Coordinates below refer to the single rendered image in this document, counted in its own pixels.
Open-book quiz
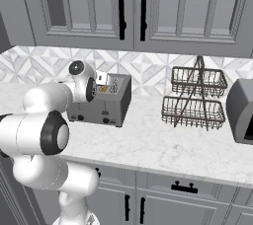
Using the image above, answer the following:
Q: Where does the grey base cupboard door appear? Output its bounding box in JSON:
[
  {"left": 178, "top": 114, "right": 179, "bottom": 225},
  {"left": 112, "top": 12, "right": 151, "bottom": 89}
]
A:
[
  {"left": 135, "top": 188, "right": 231, "bottom": 225},
  {"left": 83, "top": 183, "right": 137, "bottom": 225}
]

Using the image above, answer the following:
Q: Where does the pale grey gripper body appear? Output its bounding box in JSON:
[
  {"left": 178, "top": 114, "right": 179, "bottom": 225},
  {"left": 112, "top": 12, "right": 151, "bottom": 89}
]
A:
[{"left": 105, "top": 73, "right": 121, "bottom": 95}]

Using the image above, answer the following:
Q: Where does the grey drawer front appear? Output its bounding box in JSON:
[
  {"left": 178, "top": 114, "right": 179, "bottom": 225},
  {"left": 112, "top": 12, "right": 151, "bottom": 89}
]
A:
[
  {"left": 135, "top": 171, "right": 233, "bottom": 204},
  {"left": 93, "top": 164, "right": 137, "bottom": 188}
]

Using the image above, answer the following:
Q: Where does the grey wall cupboard door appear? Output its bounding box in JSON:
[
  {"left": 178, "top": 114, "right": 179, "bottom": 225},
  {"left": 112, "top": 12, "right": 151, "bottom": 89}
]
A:
[
  {"left": 133, "top": 0, "right": 253, "bottom": 59},
  {"left": 18, "top": 0, "right": 135, "bottom": 52}
]

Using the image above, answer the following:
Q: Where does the black base cupboard handle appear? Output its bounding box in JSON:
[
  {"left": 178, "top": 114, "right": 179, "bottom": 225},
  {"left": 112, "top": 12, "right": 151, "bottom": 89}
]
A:
[
  {"left": 139, "top": 196, "right": 147, "bottom": 225},
  {"left": 124, "top": 193, "right": 131, "bottom": 223}
]

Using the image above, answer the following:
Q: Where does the grey tall side cupboard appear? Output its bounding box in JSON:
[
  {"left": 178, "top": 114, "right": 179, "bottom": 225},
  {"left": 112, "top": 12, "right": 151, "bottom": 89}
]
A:
[{"left": 0, "top": 0, "right": 37, "bottom": 54}]

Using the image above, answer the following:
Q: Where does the grey rounded countertop appliance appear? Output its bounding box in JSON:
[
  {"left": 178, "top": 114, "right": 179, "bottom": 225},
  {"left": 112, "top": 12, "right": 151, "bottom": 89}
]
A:
[{"left": 225, "top": 78, "right": 253, "bottom": 145}]

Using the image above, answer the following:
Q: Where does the dark two-tier wire stand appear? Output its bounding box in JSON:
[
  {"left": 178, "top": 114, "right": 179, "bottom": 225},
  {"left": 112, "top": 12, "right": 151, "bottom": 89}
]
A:
[{"left": 160, "top": 55, "right": 229, "bottom": 132}]

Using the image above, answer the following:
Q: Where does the black wall cupboard handle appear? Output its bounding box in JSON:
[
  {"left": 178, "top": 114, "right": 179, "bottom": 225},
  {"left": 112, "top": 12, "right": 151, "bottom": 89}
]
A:
[
  {"left": 117, "top": 0, "right": 128, "bottom": 41},
  {"left": 139, "top": 0, "right": 149, "bottom": 42}
]

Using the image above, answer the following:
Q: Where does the grey metal toaster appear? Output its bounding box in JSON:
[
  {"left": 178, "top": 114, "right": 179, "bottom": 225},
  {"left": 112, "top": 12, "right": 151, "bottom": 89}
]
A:
[{"left": 66, "top": 72, "right": 132, "bottom": 128}]

